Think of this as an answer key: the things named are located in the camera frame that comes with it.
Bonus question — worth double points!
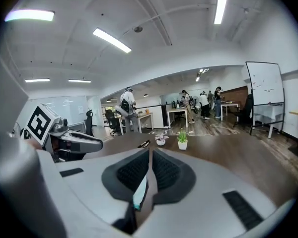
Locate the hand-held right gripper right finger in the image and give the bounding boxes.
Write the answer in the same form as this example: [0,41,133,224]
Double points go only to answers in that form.
[138,147,279,238]

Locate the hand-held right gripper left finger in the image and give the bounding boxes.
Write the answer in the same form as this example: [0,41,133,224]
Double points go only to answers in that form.
[55,147,150,227]

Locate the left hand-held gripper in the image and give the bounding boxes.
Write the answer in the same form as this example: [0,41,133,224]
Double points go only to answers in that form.
[24,103,104,163]

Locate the light blue pencil pouch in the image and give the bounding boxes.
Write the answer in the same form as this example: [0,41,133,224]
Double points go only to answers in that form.
[132,176,149,211]

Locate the black high-back office chair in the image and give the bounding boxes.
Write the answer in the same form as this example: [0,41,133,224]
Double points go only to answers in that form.
[84,109,95,138]

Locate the black swivel chair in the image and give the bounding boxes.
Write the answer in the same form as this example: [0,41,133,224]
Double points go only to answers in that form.
[104,109,120,137]

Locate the black backpack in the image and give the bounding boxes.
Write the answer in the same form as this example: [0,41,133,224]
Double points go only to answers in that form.
[120,99,130,114]

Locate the green plant in white pot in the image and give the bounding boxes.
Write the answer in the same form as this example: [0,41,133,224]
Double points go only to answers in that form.
[176,130,189,151]

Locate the long wooden top desk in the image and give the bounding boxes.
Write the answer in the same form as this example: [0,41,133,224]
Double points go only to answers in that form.
[117,112,155,135]

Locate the pink plant in white pot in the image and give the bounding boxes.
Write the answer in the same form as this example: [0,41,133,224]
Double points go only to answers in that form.
[154,133,170,147]

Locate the white partition panel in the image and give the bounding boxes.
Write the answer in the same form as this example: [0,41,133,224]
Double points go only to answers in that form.
[136,105,169,128]

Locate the wooden top white desk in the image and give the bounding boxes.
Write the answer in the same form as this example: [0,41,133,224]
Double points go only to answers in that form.
[166,106,189,129]

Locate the white standing fan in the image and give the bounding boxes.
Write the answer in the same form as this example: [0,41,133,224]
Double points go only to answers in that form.
[190,95,201,114]

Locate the black padded office chair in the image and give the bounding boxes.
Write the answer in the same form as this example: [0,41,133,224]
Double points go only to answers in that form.
[232,94,254,129]

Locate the white cloth covered table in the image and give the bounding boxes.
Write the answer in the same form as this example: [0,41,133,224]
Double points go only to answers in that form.
[252,104,286,140]

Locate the bright square ceiling lights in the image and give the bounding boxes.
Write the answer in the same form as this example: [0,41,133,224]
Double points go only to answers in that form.
[195,68,210,82]

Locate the whiteboard on black stand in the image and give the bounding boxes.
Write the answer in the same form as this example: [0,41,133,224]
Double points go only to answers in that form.
[245,61,287,136]

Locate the small grey gripper camera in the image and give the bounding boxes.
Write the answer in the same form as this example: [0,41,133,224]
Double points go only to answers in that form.
[51,117,70,135]

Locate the long white floor cable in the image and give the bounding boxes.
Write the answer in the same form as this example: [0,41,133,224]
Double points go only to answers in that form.
[209,122,241,135]

